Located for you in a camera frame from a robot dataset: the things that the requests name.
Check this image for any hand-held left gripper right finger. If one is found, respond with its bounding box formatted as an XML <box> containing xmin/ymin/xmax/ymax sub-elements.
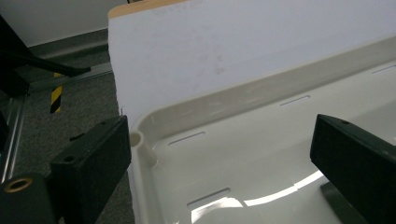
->
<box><xmin>309</xmin><ymin>113</ymin><xmax>396</xmax><ymax>224</ymax></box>

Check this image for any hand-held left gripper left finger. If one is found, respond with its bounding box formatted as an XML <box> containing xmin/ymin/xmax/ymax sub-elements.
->
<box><xmin>49</xmin><ymin>115</ymin><xmax>133</xmax><ymax>224</ymax></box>

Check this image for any white plastic tray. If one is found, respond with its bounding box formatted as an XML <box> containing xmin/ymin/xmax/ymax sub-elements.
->
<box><xmin>128</xmin><ymin>34</ymin><xmax>396</xmax><ymax>224</ymax></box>

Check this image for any yellow black striped tape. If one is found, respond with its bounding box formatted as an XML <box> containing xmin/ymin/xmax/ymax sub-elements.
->
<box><xmin>49</xmin><ymin>72</ymin><xmax>64</xmax><ymax>115</ymax></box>

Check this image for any black metal stand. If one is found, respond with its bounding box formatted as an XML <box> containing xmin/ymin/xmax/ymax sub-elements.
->
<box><xmin>0</xmin><ymin>15</ymin><xmax>92</xmax><ymax>98</ymax></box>

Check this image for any white table cover board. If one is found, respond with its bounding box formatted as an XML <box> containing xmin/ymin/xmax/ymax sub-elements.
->
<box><xmin>106</xmin><ymin>0</ymin><xmax>396</xmax><ymax>139</ymax></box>

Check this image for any wooden table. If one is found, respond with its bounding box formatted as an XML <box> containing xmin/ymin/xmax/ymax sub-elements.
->
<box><xmin>107</xmin><ymin>0</ymin><xmax>190</xmax><ymax>20</ymax></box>

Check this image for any aluminium floor rail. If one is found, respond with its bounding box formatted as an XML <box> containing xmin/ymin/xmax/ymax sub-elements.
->
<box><xmin>0</xmin><ymin>92</ymin><xmax>30</xmax><ymax>185</ymax></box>

